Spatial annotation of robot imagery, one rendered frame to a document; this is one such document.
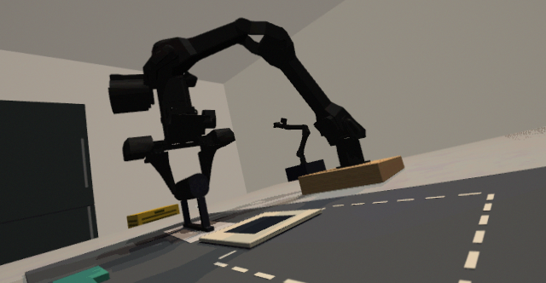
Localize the green trowel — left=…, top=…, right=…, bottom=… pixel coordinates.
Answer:
left=53, top=266, right=110, bottom=283

